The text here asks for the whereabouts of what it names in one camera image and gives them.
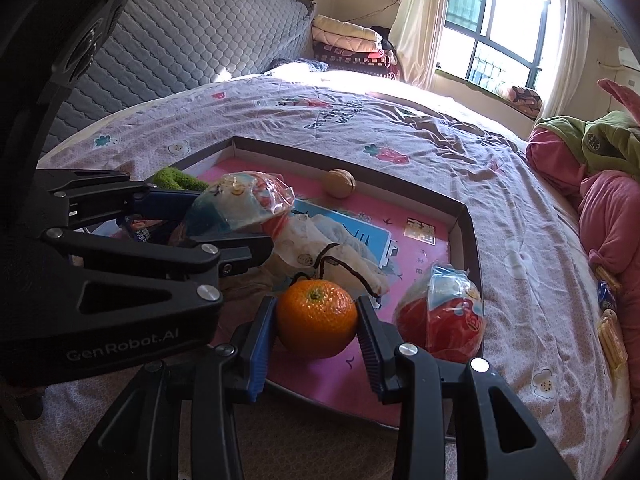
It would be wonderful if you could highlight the green fuzzy ring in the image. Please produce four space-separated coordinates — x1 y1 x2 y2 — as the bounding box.
150 166 210 193

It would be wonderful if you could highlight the blue snack packet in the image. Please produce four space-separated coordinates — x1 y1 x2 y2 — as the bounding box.
116 217 162 243

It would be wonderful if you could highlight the blue ball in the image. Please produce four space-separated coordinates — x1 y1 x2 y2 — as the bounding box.
170 171 295 245

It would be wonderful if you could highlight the white cloth drawstring pouch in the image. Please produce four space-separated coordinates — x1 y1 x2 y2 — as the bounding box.
219 211 392 306

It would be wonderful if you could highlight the orange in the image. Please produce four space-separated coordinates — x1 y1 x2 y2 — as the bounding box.
276 280 358 360

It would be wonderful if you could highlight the walnut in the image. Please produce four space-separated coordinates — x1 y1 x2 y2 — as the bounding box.
322 169 357 200

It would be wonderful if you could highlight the red ball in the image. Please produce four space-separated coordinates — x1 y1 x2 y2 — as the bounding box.
393 264 486 363

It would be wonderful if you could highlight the shallow dark cardboard box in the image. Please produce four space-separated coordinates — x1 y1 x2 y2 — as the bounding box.
176 136 482 428

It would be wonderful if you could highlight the pink patterned bed sheet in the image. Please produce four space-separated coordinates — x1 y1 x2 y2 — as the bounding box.
39 64 631 479

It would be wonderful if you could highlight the yellow wafer snack pack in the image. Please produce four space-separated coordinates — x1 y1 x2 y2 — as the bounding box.
597 309 628 374

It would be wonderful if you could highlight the pink and blue book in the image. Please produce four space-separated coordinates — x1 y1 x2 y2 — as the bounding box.
196 156 449 427

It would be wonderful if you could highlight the small blue candy wrapper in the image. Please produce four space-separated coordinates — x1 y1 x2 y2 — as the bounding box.
598 281 617 312

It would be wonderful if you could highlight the grey quilted headboard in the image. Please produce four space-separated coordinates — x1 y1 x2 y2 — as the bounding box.
42 0 317 155

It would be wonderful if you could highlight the dark pillow by headboard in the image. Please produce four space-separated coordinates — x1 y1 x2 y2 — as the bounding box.
266 58 329 73

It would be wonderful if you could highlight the stack of folded blankets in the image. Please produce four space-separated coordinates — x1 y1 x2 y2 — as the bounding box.
311 15 404 80

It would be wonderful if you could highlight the pink crumpled quilt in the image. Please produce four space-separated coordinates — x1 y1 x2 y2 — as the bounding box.
524 78 640 321

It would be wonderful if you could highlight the green blanket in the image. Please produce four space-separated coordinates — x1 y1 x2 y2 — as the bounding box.
534 110 639 181

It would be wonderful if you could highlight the cream left curtain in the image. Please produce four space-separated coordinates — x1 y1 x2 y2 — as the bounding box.
390 0 448 90

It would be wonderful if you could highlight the patterned cushion on sill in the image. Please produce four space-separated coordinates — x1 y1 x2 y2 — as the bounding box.
506 86 542 119

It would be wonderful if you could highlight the sheer right curtain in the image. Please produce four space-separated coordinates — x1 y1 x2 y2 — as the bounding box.
541 0 591 117

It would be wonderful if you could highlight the white air conditioner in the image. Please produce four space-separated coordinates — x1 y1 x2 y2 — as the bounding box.
618 46 640 70

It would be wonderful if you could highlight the window with dark frame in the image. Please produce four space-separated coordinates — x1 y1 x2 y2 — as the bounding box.
436 0 555 93

